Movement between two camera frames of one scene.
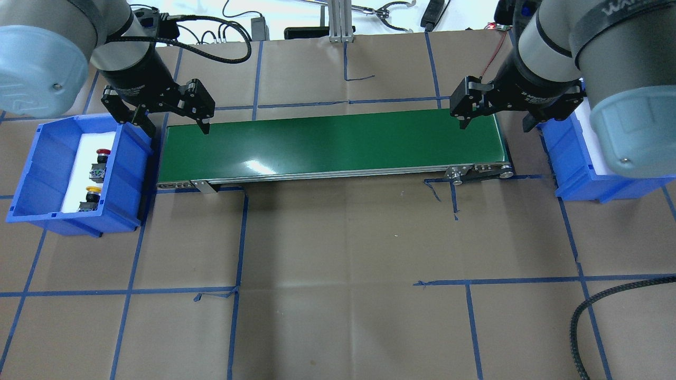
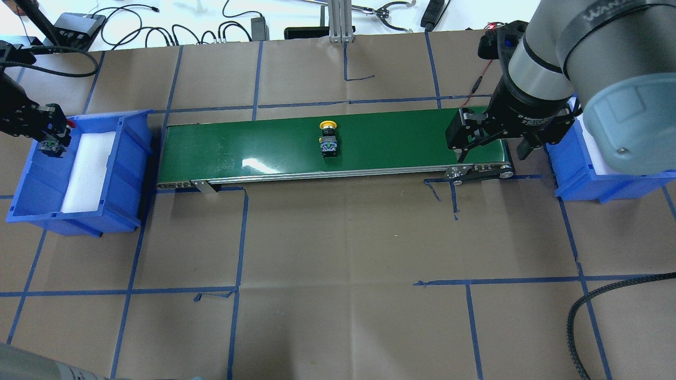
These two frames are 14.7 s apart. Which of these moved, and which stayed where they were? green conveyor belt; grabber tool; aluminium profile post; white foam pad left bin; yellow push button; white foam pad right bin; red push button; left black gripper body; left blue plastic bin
Moved: red push button; left black gripper body; yellow push button
Stayed: grabber tool; green conveyor belt; left blue plastic bin; aluminium profile post; white foam pad left bin; white foam pad right bin
